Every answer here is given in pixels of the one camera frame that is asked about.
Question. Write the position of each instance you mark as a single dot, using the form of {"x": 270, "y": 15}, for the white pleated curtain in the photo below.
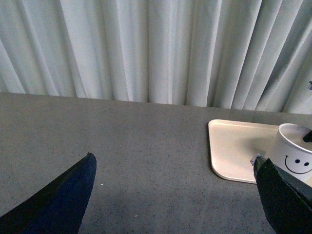
{"x": 233, "y": 54}

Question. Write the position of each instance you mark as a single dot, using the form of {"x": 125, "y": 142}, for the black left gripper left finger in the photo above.
{"x": 59, "y": 207}

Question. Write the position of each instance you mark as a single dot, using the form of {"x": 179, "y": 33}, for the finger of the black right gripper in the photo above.
{"x": 308, "y": 137}

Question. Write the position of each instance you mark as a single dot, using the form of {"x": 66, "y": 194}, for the beige rectangular tray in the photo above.
{"x": 234, "y": 143}

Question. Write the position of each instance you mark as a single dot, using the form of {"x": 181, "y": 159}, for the white smiley mug black handle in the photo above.
{"x": 290, "y": 152}

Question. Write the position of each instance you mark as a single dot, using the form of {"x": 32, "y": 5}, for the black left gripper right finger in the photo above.
{"x": 286, "y": 200}

